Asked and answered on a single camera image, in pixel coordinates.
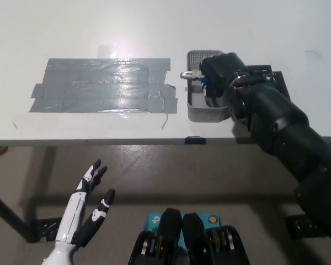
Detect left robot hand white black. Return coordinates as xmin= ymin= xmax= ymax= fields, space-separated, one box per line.
xmin=44 ymin=159 xmax=116 ymax=265

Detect black table leg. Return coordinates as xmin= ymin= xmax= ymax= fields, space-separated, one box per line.
xmin=0 ymin=187 xmax=35 ymax=243

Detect blue handled plier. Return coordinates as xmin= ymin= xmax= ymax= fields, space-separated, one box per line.
xmin=180 ymin=70 xmax=211 ymax=93

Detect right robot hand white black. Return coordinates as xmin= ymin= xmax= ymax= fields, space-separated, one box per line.
xmin=199 ymin=51 xmax=247 ymax=108

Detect grey duct tape patch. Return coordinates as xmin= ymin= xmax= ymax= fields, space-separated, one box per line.
xmin=28 ymin=57 xmax=179 ymax=114

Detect grey plastic basket container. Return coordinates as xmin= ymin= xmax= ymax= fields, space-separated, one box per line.
xmin=186 ymin=49 xmax=229 ymax=123

